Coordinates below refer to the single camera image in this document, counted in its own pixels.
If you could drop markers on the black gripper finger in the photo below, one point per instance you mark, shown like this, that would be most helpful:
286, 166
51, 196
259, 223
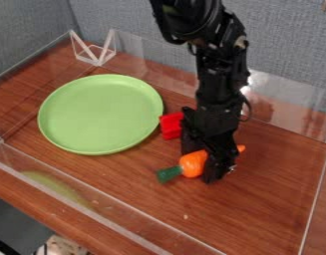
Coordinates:
191, 141
223, 153

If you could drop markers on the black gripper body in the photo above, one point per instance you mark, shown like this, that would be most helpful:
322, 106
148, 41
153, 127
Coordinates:
219, 99

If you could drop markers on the orange toy carrot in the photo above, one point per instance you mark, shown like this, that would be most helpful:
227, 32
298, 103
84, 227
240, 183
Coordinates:
189, 167

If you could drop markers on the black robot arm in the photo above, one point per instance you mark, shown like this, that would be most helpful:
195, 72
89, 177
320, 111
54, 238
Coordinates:
212, 31

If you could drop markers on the green plate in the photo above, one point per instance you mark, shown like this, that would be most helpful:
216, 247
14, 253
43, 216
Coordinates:
101, 114

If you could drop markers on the red plastic block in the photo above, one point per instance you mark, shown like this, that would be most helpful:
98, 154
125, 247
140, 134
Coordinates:
171, 125

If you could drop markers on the clear acrylic enclosure wall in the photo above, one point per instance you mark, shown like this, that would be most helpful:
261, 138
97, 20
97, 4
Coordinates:
105, 201

